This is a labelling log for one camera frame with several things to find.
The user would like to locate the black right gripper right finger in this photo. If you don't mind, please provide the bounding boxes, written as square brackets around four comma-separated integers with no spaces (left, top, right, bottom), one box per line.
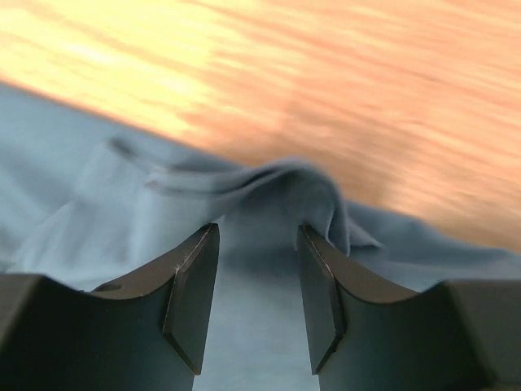
[298,226,499,390]

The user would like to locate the teal blue t-shirt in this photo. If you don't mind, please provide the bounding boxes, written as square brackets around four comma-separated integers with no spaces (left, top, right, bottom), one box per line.
[1,86,520,390]

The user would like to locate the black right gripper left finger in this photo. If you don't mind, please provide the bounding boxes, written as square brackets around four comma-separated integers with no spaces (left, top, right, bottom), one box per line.
[1,224,220,390]

